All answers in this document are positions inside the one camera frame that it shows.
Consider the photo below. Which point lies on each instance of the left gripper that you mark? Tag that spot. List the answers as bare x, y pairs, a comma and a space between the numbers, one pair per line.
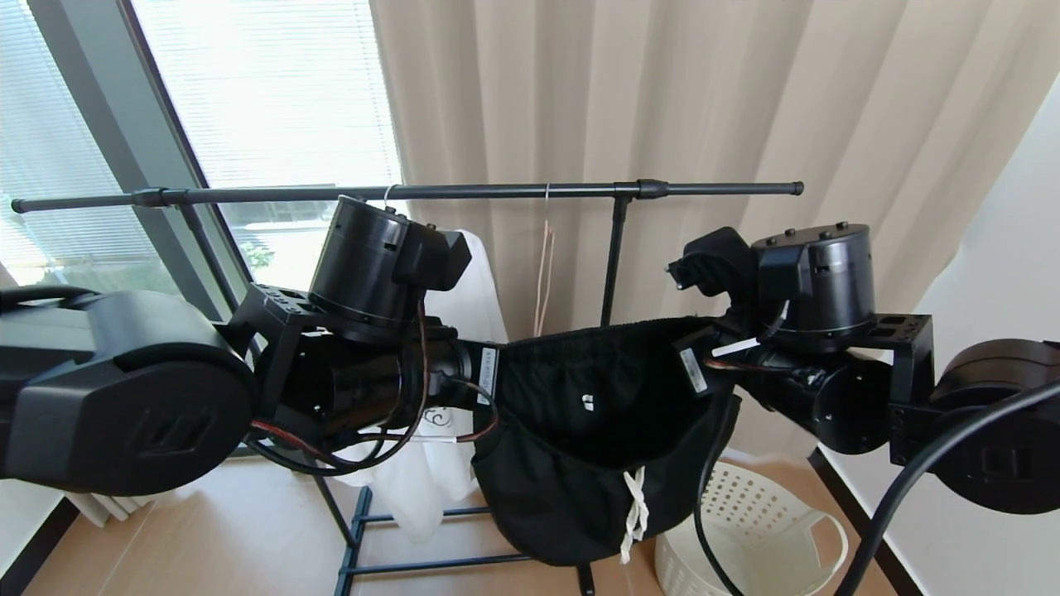
373, 381

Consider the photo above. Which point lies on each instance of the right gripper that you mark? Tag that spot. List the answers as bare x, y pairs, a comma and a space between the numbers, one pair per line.
845, 406

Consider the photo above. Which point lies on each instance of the white printed T-shirt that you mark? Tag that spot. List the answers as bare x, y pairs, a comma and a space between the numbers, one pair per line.
472, 298

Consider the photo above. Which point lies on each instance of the pink clothes hanger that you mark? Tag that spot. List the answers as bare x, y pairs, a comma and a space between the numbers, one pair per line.
546, 232
387, 199

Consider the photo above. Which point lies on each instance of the black shorts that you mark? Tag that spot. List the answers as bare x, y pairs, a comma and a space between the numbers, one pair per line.
580, 497

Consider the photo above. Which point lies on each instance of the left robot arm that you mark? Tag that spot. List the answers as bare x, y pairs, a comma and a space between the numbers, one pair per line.
124, 397

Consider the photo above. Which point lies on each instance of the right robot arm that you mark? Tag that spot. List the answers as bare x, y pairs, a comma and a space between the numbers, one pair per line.
816, 281

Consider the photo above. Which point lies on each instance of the white laundry basket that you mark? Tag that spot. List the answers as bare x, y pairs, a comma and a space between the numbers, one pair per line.
770, 538

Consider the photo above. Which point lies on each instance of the black clothes rack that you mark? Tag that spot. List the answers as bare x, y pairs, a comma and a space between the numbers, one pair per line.
497, 192

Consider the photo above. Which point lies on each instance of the beige curtain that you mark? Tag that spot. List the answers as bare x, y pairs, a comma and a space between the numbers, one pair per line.
662, 99
108, 509

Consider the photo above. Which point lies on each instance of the window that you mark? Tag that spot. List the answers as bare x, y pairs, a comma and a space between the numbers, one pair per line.
273, 99

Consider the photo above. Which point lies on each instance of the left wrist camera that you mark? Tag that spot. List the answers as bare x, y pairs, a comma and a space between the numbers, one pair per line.
435, 257

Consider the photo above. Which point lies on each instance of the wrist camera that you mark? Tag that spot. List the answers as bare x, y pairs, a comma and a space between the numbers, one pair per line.
712, 265
435, 257

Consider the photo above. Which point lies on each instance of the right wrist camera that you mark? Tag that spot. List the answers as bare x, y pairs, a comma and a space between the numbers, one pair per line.
712, 265

